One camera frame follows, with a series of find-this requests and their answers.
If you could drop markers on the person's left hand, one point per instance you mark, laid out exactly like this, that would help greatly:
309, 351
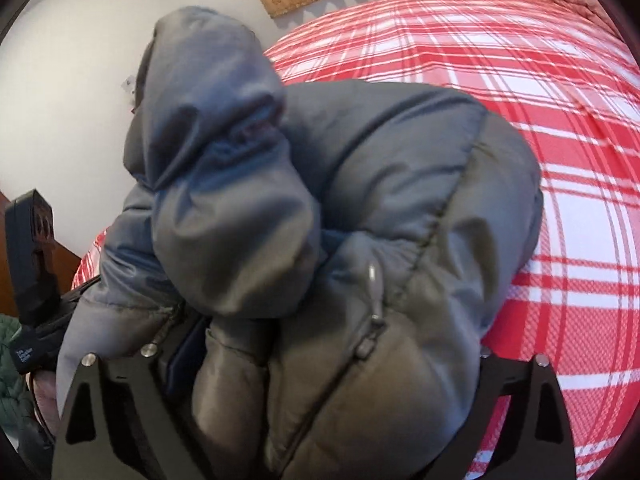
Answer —
46, 397

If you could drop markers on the grey puffer jacket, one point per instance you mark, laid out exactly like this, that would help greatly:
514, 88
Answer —
325, 185

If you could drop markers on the white wall socket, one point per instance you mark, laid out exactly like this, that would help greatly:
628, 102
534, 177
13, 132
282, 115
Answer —
129, 87

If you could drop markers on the bed with red plaid sheet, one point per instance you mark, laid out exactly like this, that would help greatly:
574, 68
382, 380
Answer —
575, 160

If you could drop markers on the green quilted garment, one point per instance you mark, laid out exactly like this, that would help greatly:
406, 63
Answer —
12, 390

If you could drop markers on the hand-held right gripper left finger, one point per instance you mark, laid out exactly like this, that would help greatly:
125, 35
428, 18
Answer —
182, 355

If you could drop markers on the pink pillow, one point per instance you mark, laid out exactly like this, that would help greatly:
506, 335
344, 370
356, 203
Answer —
580, 0

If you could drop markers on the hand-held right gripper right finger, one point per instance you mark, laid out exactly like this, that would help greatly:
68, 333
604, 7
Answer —
502, 410

